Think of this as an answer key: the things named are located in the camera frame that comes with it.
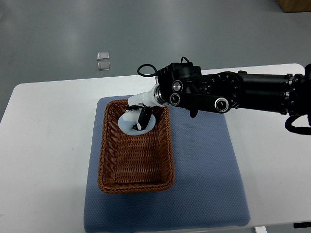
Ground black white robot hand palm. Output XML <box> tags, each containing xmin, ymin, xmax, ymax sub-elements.
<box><xmin>128</xmin><ymin>87</ymin><xmax>160</xmax><ymax>107</ymax></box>

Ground lower floor plate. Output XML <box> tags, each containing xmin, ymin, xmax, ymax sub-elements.
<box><xmin>97</xmin><ymin>62</ymin><xmax>110</xmax><ymax>71</ymax></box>

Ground blue cloth mat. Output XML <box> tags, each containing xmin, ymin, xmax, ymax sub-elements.
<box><xmin>84</xmin><ymin>97</ymin><xmax>250</xmax><ymax>233</ymax></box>

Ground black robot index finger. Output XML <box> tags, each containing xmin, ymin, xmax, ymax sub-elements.
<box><xmin>125</xmin><ymin>105</ymin><xmax>143</xmax><ymax>111</ymax></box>

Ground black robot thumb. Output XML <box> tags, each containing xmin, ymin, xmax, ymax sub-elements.
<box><xmin>133</xmin><ymin>106</ymin><xmax>152</xmax><ymax>130</ymax></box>

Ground upper floor plate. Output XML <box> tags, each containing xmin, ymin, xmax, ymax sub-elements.
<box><xmin>97</xmin><ymin>52</ymin><xmax>110</xmax><ymax>61</ymax></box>

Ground floor plate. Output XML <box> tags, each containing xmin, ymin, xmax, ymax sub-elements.
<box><xmin>97</xmin><ymin>52</ymin><xmax>110</xmax><ymax>61</ymax></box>
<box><xmin>97</xmin><ymin>62</ymin><xmax>110</xmax><ymax>71</ymax></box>

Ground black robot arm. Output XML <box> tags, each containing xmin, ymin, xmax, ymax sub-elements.
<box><xmin>125</xmin><ymin>57</ymin><xmax>311</xmax><ymax>135</ymax></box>

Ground light blue round toy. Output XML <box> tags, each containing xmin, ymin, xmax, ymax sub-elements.
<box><xmin>118</xmin><ymin>110</ymin><xmax>156</xmax><ymax>136</ymax></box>

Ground brown woven basket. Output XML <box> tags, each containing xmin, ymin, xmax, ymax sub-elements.
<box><xmin>97</xmin><ymin>99</ymin><xmax>174</xmax><ymax>194</ymax></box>

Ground white table leg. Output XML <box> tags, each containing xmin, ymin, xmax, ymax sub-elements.
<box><xmin>254</xmin><ymin>226</ymin><xmax>267</xmax><ymax>233</ymax></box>

